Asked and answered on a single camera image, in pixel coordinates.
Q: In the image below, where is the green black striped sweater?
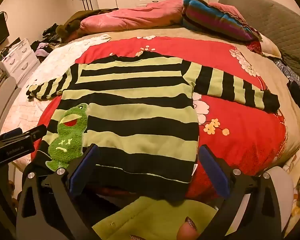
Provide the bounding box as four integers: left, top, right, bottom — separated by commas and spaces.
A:
26, 51, 280, 200

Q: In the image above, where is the pile of dark clothes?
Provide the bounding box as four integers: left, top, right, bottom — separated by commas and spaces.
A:
30, 23, 61, 63

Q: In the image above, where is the hand with painted nails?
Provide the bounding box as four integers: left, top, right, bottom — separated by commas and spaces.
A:
129, 216, 200, 240

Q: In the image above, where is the cream white blanket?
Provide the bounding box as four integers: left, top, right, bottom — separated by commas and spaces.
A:
0, 34, 111, 134

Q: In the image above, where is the white drawer cabinet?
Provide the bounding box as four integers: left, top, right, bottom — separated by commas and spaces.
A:
0, 38, 40, 87

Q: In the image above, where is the red floral blanket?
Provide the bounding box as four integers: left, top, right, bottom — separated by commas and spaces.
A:
31, 36, 289, 202

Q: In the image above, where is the lime green garment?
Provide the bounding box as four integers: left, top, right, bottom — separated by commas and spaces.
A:
93, 197, 217, 240

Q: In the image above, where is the brown fur-trimmed coat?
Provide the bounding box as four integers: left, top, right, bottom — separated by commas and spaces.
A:
56, 8, 118, 42

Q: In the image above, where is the beige bed sheet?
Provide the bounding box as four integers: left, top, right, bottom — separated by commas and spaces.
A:
65, 24, 300, 160

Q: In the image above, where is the white pillow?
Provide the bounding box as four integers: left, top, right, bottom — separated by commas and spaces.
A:
260, 33, 282, 59

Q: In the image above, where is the grey quilted headboard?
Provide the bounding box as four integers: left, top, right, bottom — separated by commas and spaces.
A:
218, 0, 300, 76

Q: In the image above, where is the pink quilt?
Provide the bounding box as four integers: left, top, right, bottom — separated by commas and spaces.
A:
79, 0, 243, 34

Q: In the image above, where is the multicolour striped pillow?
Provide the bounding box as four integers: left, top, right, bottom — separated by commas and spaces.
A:
182, 0, 261, 42

